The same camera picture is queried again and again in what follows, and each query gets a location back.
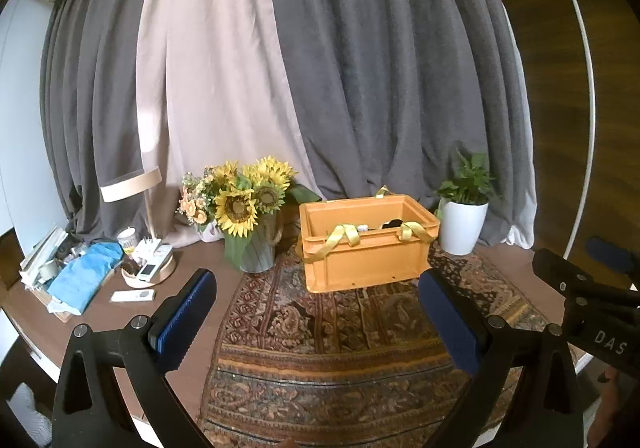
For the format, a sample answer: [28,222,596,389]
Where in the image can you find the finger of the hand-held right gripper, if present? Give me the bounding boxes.
[586,235,640,276]
[531,248,640,313]

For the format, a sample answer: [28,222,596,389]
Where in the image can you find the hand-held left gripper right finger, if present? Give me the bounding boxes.
[418,269,587,448]

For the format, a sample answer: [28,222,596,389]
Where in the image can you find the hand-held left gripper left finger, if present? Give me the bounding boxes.
[51,267,218,448]

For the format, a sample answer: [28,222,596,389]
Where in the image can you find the orange crate with yellow straps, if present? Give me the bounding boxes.
[298,185,441,294]

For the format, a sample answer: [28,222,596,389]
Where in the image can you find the person's right forearm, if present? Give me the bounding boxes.
[585,363,640,448]

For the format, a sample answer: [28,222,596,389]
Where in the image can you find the white remote control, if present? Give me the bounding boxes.
[110,289,157,304]

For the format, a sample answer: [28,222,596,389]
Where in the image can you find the white sheer curtain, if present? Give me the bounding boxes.
[500,3,538,249]

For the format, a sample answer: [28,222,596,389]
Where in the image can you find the white plant pot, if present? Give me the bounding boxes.
[438,197,490,256]

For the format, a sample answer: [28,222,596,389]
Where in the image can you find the white cup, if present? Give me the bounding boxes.
[116,227,138,254]

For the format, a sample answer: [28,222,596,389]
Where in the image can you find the grey flower vase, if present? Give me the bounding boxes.
[222,223,277,274]

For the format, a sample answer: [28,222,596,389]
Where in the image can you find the blue cloth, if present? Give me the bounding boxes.
[47,241,125,304]

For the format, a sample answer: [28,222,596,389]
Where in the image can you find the peach flower bunch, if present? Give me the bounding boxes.
[176,171,218,229]

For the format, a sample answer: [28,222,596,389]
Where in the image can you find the wooden tray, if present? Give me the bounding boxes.
[31,248,116,324]

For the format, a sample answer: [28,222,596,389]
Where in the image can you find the sunflower bouquet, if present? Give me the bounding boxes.
[212,155,321,239]

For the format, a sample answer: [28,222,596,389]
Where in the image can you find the patterned rug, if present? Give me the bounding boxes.
[197,208,586,448]

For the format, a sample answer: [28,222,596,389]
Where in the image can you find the green leafy plant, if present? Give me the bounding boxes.
[434,151,503,206]

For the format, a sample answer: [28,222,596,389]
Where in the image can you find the wooden desk lamp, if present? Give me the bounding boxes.
[100,167,177,288]

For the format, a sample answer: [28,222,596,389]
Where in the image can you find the stack of white papers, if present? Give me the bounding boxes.
[20,225,71,279]

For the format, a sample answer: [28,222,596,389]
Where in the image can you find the white ribbed cloth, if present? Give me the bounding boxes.
[7,380,53,448]

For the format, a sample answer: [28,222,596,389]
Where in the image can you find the beige curtain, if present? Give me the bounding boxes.
[135,0,331,249]

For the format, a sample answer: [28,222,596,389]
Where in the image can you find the grey curtain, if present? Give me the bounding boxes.
[262,0,526,249]
[40,0,173,241]

